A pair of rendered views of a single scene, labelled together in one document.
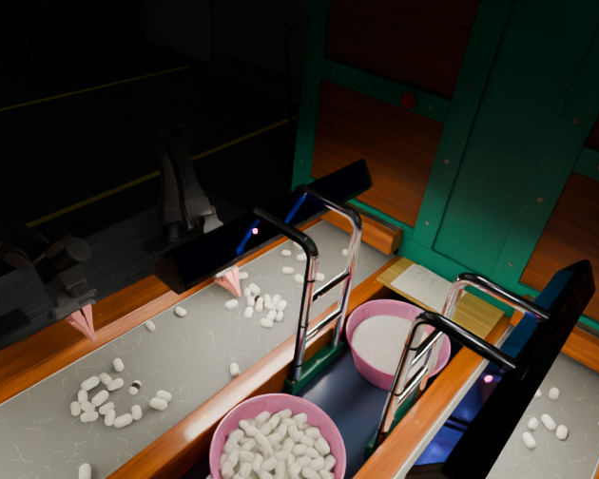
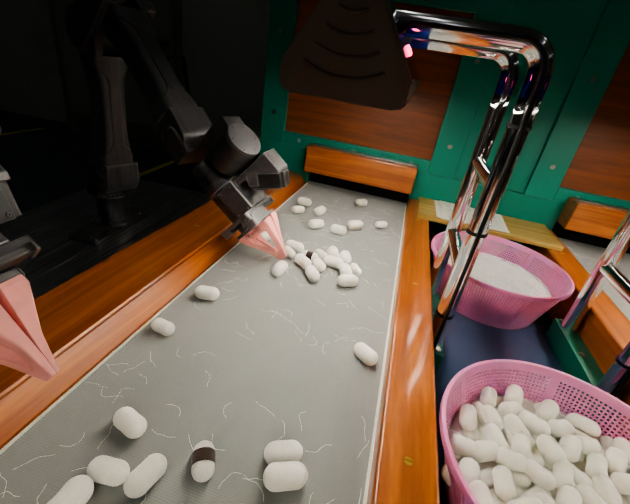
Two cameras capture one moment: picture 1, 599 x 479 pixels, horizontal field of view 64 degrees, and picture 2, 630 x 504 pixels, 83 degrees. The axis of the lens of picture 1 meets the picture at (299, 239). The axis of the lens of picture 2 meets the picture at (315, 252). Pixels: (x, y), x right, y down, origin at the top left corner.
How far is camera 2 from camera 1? 0.82 m
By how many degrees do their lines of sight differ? 24
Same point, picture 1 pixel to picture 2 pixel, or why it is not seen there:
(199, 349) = (278, 341)
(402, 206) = (413, 137)
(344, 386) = (474, 339)
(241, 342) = (334, 313)
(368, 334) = not seen: hidden behind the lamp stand
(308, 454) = (590, 450)
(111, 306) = (59, 309)
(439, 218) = (465, 136)
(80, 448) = not seen: outside the picture
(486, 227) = not seen: hidden behind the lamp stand
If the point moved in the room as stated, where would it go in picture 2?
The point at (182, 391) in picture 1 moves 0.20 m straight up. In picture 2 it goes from (305, 426) to (342, 250)
